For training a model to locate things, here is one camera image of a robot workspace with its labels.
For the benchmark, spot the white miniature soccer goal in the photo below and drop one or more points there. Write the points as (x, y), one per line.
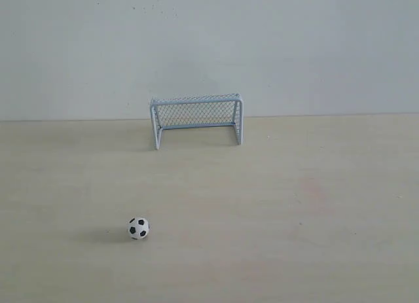
(225, 110)

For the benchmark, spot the black and white soccer ball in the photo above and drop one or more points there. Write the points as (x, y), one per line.
(138, 228)

